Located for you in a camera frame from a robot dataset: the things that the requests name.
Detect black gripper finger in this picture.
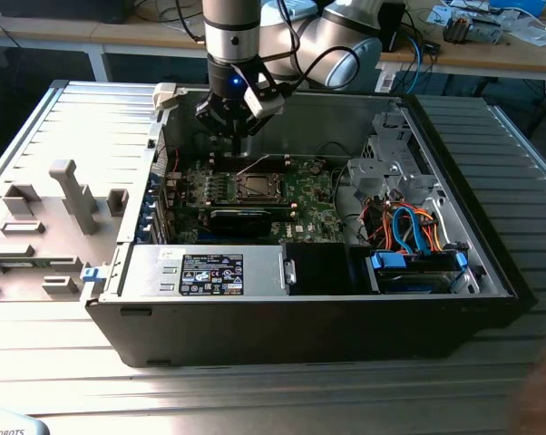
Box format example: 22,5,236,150
238,101,275,159
194,93,241,159

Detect thin metal locking lever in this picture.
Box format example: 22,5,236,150
235,153,271,175

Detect metal socket cover frame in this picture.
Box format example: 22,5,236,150
236,172,286,203

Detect metal CPU socket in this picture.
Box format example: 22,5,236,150
233,170,288,204

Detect CPU cooler on desk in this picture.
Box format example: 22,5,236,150
442,11,474,45

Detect beige case latch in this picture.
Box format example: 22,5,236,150
152,82,189,112

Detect installed RAM stick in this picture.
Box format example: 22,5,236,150
185,200,293,213

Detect wooden desk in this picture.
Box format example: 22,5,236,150
0,0,546,83

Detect black graphics card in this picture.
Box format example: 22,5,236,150
208,207,274,237

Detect green motherboard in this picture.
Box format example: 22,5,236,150
163,156,346,246

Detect blue card retainer clips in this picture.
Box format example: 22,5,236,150
135,173,161,244

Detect metal disk bay cage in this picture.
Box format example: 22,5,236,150
346,110,443,206

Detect black plastic shroud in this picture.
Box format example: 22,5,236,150
281,242,369,296

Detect silver power supply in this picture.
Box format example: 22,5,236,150
117,244,288,299

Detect black box on desk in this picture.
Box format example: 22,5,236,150
380,0,408,53

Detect black monitor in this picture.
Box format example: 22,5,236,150
0,0,132,24

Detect hard disk in blue carrier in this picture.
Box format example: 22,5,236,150
365,250,470,295

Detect grey parts rack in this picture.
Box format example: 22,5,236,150
0,158,133,304

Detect black open PC case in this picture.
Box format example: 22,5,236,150
84,83,538,369

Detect silver drive on desk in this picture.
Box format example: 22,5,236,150
470,16,504,45

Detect blue box on desk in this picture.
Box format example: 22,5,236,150
489,0,546,15

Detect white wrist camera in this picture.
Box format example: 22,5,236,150
243,83,287,120

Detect thin black wire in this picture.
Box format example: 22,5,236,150
315,141,363,194

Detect orange wire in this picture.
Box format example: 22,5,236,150
413,207,444,251
366,203,395,249

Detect blue flat wire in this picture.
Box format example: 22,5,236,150
390,203,437,256

